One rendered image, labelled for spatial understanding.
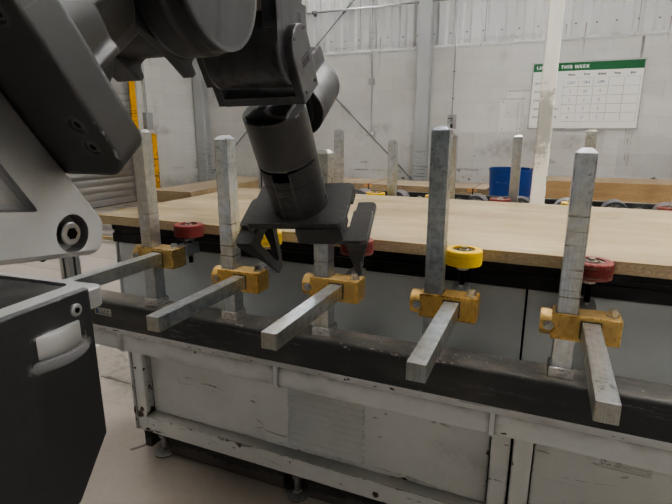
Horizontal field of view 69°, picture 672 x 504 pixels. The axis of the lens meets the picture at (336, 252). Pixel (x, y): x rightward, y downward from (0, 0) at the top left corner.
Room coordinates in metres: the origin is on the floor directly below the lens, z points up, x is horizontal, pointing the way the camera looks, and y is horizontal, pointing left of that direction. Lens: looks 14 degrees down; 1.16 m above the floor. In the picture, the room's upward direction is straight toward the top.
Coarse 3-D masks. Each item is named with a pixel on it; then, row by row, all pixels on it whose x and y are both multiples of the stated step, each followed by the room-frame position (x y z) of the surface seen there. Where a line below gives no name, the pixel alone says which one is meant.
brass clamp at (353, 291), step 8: (304, 280) 1.05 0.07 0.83; (312, 280) 1.04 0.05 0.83; (320, 280) 1.03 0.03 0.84; (328, 280) 1.02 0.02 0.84; (336, 280) 1.02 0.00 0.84; (344, 280) 1.01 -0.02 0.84; (352, 280) 1.01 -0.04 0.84; (360, 280) 1.01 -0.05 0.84; (304, 288) 1.04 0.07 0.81; (312, 288) 1.04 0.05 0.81; (320, 288) 1.03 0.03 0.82; (344, 288) 1.01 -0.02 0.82; (352, 288) 1.00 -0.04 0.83; (360, 288) 1.01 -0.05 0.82; (344, 296) 1.01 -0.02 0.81; (352, 296) 1.00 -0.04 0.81; (360, 296) 1.01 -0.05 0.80
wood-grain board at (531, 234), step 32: (256, 192) 2.09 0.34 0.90; (128, 224) 1.47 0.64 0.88; (160, 224) 1.42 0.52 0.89; (384, 224) 1.35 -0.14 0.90; (416, 224) 1.35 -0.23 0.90; (448, 224) 1.35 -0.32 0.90; (480, 224) 1.35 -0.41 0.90; (512, 224) 1.35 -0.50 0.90; (544, 224) 1.35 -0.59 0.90; (608, 224) 1.35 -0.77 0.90; (640, 224) 1.35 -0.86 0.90; (512, 256) 1.03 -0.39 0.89; (544, 256) 1.01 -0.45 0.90; (608, 256) 0.99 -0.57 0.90; (640, 256) 0.99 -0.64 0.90
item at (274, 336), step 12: (324, 288) 0.99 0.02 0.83; (336, 288) 0.99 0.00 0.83; (312, 300) 0.91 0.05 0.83; (324, 300) 0.92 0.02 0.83; (336, 300) 0.98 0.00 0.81; (300, 312) 0.85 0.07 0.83; (312, 312) 0.87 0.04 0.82; (276, 324) 0.79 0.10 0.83; (288, 324) 0.79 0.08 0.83; (300, 324) 0.83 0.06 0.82; (264, 336) 0.75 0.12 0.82; (276, 336) 0.75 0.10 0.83; (288, 336) 0.78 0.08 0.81; (264, 348) 0.75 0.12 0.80; (276, 348) 0.75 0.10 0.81
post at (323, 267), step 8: (320, 152) 1.04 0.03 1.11; (328, 152) 1.04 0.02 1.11; (320, 160) 1.04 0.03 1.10; (328, 160) 1.04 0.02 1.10; (328, 168) 1.03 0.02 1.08; (328, 176) 1.03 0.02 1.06; (320, 248) 1.04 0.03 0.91; (328, 248) 1.03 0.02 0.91; (320, 256) 1.04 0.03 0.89; (328, 256) 1.03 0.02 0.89; (320, 264) 1.04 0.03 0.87; (328, 264) 1.03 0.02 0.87; (320, 272) 1.04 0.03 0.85; (328, 272) 1.03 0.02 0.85; (328, 312) 1.03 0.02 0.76; (320, 320) 1.04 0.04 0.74; (328, 320) 1.03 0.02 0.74
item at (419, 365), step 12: (456, 288) 1.00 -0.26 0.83; (468, 288) 1.02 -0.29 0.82; (444, 312) 0.86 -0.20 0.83; (456, 312) 0.89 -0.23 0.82; (432, 324) 0.80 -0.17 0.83; (444, 324) 0.80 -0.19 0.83; (432, 336) 0.75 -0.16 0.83; (444, 336) 0.78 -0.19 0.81; (420, 348) 0.70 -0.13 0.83; (432, 348) 0.70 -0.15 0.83; (408, 360) 0.66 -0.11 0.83; (420, 360) 0.66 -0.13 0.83; (432, 360) 0.69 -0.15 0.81; (408, 372) 0.66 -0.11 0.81; (420, 372) 0.65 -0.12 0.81
